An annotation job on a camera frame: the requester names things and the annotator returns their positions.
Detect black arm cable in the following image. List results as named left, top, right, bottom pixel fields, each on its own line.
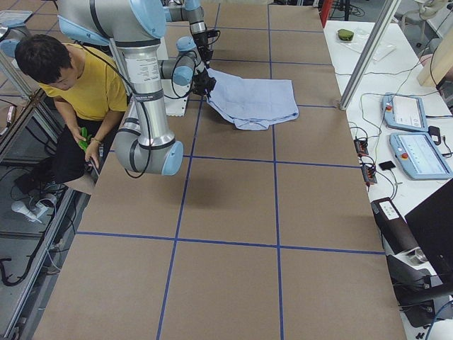
left=79, top=42, right=199, bottom=179

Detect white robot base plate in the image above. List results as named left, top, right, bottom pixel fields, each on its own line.
left=164, top=96, right=188, bottom=117

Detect orange circuit board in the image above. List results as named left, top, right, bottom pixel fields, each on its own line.
left=354, top=139, right=369, bottom=157

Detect person in yellow shirt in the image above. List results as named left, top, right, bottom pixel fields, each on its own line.
left=15, top=35, right=127, bottom=194

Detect green handled stick tool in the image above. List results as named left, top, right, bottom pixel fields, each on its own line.
left=78, top=127, right=91, bottom=152

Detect upper grey teach pendant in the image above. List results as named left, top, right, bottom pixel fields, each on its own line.
left=382, top=92, right=428, bottom=132

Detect brown table mat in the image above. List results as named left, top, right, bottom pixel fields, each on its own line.
left=34, top=4, right=406, bottom=339

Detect lower grey teach pendant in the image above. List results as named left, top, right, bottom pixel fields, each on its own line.
left=389, top=132, right=452, bottom=180

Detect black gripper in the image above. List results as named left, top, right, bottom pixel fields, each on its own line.
left=193, top=31, right=213, bottom=60
left=193, top=59, right=216, bottom=99

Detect blue striped button shirt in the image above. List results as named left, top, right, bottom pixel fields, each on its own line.
left=207, top=69, right=299, bottom=131

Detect grey teach pendant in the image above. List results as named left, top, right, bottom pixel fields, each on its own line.
left=382, top=92, right=428, bottom=132
left=389, top=132, right=452, bottom=180

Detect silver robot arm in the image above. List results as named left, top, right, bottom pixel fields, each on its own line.
left=164, top=0, right=220, bottom=68
left=58, top=1, right=218, bottom=176

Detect black monitor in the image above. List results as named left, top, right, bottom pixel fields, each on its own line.
left=405, top=181, right=452, bottom=283

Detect black cylinder device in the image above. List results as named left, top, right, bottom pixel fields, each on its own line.
left=371, top=198, right=428, bottom=266

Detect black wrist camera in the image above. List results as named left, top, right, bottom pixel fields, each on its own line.
left=206, top=29, right=221, bottom=45

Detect grey aluminium frame post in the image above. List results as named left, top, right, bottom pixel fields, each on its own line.
left=339, top=0, right=401, bottom=111

